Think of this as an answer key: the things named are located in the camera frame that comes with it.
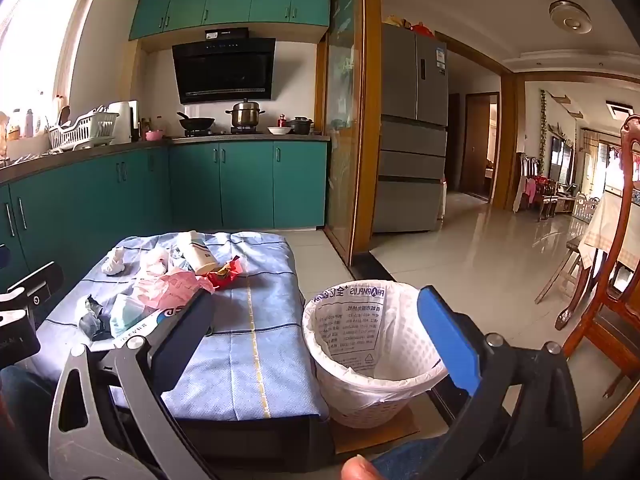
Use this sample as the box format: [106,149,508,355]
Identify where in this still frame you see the blue checked tablecloth table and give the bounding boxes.
[35,231,328,423]

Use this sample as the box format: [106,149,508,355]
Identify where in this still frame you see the white cylindrical container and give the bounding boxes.
[107,101,138,145]

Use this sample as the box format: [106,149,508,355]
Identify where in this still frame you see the round ceiling lamp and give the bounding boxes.
[549,0,592,31]

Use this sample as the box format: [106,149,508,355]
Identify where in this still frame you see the teal wall cabinets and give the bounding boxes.
[129,0,332,41]

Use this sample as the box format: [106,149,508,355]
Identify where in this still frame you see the person's right leg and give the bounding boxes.
[370,432,456,480]

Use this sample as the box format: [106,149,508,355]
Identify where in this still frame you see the black low table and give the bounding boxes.
[110,400,336,461]

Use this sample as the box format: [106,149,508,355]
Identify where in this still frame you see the brown cardboard sheet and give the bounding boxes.
[327,405,421,456]

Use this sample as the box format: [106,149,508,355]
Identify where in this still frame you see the white plastic wastebasket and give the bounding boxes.
[315,360,436,428]

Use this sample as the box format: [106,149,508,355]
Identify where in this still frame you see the row of bottles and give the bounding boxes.
[7,105,48,141]

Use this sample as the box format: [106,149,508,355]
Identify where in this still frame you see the dark wrapper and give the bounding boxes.
[79,294,113,342]

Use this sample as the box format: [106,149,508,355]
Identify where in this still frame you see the white blue milk carton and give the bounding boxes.
[176,231,219,276]

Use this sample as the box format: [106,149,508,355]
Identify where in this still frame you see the white cardboard box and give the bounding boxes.
[114,305,173,351]

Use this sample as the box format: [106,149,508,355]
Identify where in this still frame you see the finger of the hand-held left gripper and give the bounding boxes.
[5,261,66,313]

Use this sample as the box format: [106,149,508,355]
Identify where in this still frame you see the carved wooden chair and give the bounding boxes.
[555,115,640,461]

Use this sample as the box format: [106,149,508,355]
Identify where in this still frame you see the window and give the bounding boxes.
[0,0,103,121]

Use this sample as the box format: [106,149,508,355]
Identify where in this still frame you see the white printed bin liner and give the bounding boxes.
[301,280,451,403]

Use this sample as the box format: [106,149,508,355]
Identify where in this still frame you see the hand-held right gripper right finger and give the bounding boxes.
[417,285,585,480]

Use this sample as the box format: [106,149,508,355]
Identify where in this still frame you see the wooden stool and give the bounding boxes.
[535,234,586,306]

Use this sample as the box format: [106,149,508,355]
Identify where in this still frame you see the white fence panel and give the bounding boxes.
[572,192,601,223]

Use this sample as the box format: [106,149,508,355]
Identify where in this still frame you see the red snack wrapper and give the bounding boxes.
[206,256,243,291]

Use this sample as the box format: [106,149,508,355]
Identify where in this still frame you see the black wok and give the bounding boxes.
[176,111,216,132]

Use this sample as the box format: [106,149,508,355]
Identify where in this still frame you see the teal base cabinets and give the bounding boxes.
[0,140,328,286]

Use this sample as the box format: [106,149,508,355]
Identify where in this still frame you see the light blue packet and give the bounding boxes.
[109,294,151,338]

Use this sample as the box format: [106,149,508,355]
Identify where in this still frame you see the white dish rack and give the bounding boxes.
[48,106,120,153]

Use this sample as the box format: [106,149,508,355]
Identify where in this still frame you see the person's right hand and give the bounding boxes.
[341,455,382,480]

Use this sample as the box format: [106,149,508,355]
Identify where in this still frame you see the white plastic bag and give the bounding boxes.
[140,249,171,276]

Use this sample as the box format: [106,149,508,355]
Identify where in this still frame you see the brown wooden door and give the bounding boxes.
[460,92,501,203]

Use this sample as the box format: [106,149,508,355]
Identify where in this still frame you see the dining table with tablecloth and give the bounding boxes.
[582,187,640,271]

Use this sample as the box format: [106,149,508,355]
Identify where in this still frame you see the wall television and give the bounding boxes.
[172,27,277,106]

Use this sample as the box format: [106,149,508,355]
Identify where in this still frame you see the grey refrigerator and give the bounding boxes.
[372,24,449,233]

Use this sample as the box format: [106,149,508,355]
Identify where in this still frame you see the pink plastic bag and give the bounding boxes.
[132,270,216,311]

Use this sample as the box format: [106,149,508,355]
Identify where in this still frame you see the group of wooden chairs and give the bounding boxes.
[520,155,561,221]

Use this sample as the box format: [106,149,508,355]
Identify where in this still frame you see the steel cooking pot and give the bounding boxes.
[225,100,266,128]

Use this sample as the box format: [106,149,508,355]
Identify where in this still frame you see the green vine garland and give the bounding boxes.
[537,89,551,161]

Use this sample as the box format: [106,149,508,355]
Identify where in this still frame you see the gas stove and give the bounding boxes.
[184,126,266,137]

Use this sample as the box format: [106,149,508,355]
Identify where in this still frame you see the wooden framed glass door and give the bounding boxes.
[316,0,381,266]

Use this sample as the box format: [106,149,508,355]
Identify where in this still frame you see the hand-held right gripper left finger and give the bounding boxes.
[48,290,221,480]

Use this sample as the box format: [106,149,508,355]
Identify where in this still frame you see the white tissue wad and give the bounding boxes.
[101,247,128,277]

